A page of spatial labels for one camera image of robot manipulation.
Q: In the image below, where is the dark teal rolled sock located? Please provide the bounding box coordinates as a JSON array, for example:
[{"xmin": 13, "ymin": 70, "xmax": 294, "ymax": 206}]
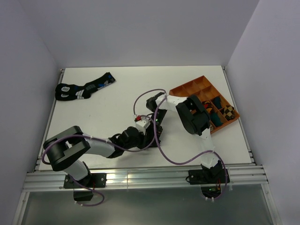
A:
[{"xmin": 212, "ymin": 96, "xmax": 222, "ymax": 109}]

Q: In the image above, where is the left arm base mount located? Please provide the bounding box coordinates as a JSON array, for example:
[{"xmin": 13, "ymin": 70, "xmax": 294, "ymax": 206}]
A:
[{"xmin": 63, "ymin": 173, "xmax": 106, "ymax": 189}]

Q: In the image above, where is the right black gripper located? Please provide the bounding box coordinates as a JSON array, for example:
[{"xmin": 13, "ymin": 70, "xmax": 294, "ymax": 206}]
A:
[{"xmin": 146, "ymin": 109, "xmax": 167, "ymax": 146}]

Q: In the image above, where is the orange compartment tray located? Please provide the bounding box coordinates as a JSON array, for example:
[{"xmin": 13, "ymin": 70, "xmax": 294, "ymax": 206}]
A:
[{"xmin": 169, "ymin": 76, "xmax": 240, "ymax": 134}]

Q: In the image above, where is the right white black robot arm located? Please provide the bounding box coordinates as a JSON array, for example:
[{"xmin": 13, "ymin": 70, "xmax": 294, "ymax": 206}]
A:
[{"xmin": 146, "ymin": 92, "xmax": 229, "ymax": 183}]

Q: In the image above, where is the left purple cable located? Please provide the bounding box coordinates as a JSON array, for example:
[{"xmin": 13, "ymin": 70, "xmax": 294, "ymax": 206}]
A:
[{"xmin": 41, "ymin": 114, "xmax": 158, "ymax": 207}]

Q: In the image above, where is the black blue sport sock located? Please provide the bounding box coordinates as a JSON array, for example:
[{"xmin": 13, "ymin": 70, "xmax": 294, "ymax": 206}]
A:
[{"xmin": 55, "ymin": 72, "xmax": 116, "ymax": 101}]

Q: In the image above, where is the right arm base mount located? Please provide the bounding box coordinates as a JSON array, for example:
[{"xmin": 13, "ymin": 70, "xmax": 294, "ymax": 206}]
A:
[{"xmin": 186, "ymin": 170, "xmax": 225, "ymax": 185}]

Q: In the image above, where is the black white striped sock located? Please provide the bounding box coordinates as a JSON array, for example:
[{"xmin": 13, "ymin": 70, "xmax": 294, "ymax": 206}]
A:
[{"xmin": 148, "ymin": 137, "xmax": 161, "ymax": 148}]

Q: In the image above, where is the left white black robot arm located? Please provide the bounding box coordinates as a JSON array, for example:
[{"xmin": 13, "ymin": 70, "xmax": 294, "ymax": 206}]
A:
[{"xmin": 43, "ymin": 126, "xmax": 155, "ymax": 187}]

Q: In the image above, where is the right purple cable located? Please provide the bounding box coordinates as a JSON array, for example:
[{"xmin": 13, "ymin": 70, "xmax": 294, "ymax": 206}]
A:
[{"xmin": 133, "ymin": 88, "xmax": 229, "ymax": 201}]

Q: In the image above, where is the purple cable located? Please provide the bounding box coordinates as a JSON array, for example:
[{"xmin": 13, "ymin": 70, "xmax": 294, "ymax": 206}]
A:
[
  {"xmin": 133, "ymin": 88, "xmax": 229, "ymax": 201},
  {"xmin": 41, "ymin": 114, "xmax": 158, "ymax": 207}
]

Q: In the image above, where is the aluminium frame rail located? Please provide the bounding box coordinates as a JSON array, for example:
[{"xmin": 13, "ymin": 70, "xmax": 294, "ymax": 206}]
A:
[{"xmin": 14, "ymin": 67, "xmax": 282, "ymax": 225}]

